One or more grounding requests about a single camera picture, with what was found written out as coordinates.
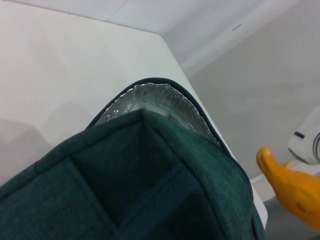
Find yellow banana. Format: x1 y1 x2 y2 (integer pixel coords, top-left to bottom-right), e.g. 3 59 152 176
256 146 320 232

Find dark teal insulated lunch bag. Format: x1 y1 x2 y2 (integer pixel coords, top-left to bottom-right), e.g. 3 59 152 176
0 77 267 240

